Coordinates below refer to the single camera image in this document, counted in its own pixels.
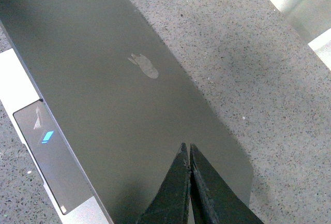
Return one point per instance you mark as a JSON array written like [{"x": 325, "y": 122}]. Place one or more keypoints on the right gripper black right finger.
[{"x": 213, "y": 201}]

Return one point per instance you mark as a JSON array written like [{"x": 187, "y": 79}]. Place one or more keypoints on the grey laptop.
[{"x": 102, "y": 106}]

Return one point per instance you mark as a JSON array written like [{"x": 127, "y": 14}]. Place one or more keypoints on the white pleated curtain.
[{"x": 311, "y": 19}]

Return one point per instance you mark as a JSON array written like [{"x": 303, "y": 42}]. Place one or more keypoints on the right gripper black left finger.
[{"x": 171, "y": 203}]

